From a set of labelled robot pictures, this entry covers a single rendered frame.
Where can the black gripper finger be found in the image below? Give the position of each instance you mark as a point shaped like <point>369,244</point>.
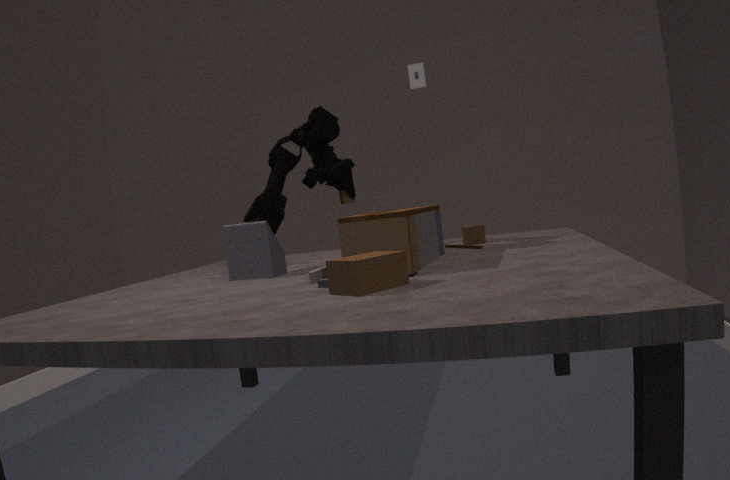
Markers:
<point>337,186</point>
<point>346,182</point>

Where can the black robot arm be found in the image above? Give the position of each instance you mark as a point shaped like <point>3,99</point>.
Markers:
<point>320,129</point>

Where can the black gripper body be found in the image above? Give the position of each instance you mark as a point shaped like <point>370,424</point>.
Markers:
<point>336,167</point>

